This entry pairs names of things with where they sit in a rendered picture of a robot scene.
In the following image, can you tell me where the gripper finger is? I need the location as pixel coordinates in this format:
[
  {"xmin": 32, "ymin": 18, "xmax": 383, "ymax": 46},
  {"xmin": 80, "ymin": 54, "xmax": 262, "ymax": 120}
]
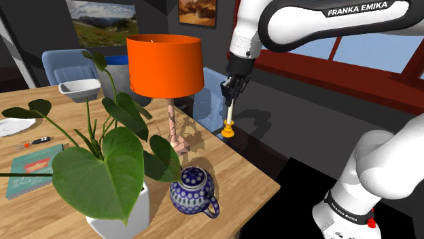
[
  {"xmin": 219, "ymin": 78, "xmax": 235, "ymax": 107},
  {"xmin": 233, "ymin": 76, "xmax": 251, "ymax": 101}
]

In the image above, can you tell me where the white candle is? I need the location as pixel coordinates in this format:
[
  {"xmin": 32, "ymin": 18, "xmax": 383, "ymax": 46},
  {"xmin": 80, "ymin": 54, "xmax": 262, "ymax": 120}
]
[{"xmin": 220, "ymin": 99, "xmax": 236, "ymax": 139}]

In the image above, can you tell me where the light blue chair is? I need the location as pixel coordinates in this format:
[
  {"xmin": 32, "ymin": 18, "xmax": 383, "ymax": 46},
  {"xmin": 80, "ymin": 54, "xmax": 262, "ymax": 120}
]
[
  {"xmin": 41, "ymin": 48, "xmax": 101, "ymax": 88},
  {"xmin": 192, "ymin": 67, "xmax": 233, "ymax": 134}
]

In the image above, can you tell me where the orange shade table lamp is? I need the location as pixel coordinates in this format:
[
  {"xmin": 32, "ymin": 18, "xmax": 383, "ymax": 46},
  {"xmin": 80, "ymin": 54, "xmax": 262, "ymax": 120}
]
[{"xmin": 126, "ymin": 34, "xmax": 205, "ymax": 157}]

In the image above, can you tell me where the red framed window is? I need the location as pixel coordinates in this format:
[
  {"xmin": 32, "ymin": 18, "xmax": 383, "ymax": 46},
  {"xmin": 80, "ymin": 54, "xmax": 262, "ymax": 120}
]
[{"xmin": 226, "ymin": 0, "xmax": 424, "ymax": 116}]

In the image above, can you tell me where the wooden table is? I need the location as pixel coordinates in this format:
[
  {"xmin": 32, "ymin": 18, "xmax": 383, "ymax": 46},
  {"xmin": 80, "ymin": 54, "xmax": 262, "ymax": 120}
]
[{"xmin": 0, "ymin": 84, "xmax": 282, "ymax": 239}]

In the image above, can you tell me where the blue white dotted teapot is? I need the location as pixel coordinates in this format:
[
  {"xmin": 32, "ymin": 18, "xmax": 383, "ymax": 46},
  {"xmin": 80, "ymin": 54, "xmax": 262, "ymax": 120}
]
[{"xmin": 169, "ymin": 166, "xmax": 221, "ymax": 219}]

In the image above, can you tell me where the grey bin with blue rim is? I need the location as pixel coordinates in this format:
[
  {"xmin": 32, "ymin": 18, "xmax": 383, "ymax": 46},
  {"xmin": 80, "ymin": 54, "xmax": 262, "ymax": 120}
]
[{"xmin": 95, "ymin": 54, "xmax": 153, "ymax": 107}]

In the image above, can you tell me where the white rectangular bowl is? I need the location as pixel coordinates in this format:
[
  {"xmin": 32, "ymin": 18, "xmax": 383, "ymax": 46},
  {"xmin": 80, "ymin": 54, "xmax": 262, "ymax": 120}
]
[{"xmin": 58, "ymin": 78, "xmax": 103, "ymax": 104}]

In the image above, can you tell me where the green plant in white pot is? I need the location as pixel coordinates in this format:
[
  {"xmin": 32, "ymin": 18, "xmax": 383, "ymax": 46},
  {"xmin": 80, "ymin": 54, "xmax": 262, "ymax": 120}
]
[{"xmin": 0, "ymin": 50, "xmax": 183, "ymax": 239}]

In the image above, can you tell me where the orange black key fob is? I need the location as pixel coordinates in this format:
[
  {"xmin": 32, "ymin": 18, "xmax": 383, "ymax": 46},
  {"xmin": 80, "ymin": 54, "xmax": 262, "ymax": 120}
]
[{"xmin": 15, "ymin": 136, "xmax": 55, "ymax": 151}]

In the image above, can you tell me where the teal book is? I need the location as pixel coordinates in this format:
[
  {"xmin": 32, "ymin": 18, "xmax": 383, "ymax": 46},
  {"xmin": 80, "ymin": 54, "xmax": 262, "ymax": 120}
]
[{"xmin": 5, "ymin": 143, "xmax": 65, "ymax": 201}]

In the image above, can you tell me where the white plate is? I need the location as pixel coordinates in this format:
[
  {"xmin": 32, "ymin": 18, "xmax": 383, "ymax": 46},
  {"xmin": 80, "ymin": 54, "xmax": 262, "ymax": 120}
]
[{"xmin": 0, "ymin": 117, "xmax": 37, "ymax": 139}]

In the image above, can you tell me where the orange wall picture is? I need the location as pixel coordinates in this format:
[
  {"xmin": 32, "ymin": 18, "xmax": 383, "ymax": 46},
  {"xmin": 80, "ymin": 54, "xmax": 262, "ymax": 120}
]
[{"xmin": 177, "ymin": 0, "xmax": 218, "ymax": 29}]

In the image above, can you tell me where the landscape wall picture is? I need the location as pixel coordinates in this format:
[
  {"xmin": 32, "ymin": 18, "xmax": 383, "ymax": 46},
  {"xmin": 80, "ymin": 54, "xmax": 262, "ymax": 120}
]
[{"xmin": 65, "ymin": 0, "xmax": 139, "ymax": 48}]

